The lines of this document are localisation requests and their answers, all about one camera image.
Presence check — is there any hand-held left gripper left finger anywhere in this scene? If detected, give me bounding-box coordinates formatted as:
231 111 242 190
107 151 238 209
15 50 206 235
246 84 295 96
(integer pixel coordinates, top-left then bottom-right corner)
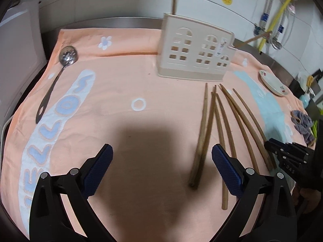
27 144 114 242

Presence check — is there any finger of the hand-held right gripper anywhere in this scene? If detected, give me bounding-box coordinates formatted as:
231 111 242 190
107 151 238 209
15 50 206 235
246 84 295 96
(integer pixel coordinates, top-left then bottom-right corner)
264 138 315 158

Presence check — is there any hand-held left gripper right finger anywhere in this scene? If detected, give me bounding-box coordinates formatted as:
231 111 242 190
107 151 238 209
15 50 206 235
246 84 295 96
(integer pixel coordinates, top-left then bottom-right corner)
211 144 297 242

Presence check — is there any bunch of wooden chopsticks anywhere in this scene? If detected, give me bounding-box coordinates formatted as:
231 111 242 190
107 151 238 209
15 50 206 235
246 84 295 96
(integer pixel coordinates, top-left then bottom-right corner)
188 83 278 211

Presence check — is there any steel slotted spoon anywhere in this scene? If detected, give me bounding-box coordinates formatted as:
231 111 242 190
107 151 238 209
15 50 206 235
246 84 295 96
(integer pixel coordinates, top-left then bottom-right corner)
35 45 79 124

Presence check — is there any cream house-shaped utensil holder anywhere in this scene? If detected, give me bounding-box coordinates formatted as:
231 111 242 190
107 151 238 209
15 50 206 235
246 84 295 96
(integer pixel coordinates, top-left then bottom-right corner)
154 13 236 81

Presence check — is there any person's right hand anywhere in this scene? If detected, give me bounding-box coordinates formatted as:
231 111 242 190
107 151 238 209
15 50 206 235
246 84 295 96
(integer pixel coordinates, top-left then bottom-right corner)
293 185 323 215

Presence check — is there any grey knitted rag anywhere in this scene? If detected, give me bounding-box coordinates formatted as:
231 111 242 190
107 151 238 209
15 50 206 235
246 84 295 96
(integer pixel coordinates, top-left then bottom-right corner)
290 110 316 145

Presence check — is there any light blue bottle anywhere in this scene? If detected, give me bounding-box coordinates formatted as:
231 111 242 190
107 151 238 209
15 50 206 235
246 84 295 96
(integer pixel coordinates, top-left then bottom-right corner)
300 92 313 109

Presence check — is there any white plate with cherry print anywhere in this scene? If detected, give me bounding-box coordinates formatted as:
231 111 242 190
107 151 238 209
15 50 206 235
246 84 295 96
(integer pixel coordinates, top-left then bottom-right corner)
259 69 289 97

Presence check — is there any orange printed towel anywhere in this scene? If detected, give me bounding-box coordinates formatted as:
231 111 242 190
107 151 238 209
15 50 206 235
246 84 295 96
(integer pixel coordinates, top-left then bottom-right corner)
0 28 316 242

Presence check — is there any metal pipe valve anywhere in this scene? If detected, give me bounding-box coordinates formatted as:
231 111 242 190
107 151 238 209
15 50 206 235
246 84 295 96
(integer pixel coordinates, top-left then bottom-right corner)
270 37 283 51

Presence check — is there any white cable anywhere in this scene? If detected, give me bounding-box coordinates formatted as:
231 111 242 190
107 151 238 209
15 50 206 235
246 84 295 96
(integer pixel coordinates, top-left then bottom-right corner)
1 113 14 157

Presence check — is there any braided metal hose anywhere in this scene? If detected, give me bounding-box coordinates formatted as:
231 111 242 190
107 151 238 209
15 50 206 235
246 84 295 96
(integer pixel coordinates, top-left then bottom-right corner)
274 0 298 48
261 0 277 31

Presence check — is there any yellow gas hose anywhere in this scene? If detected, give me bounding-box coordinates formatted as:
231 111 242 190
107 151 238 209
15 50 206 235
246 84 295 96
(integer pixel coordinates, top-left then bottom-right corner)
258 0 296 54

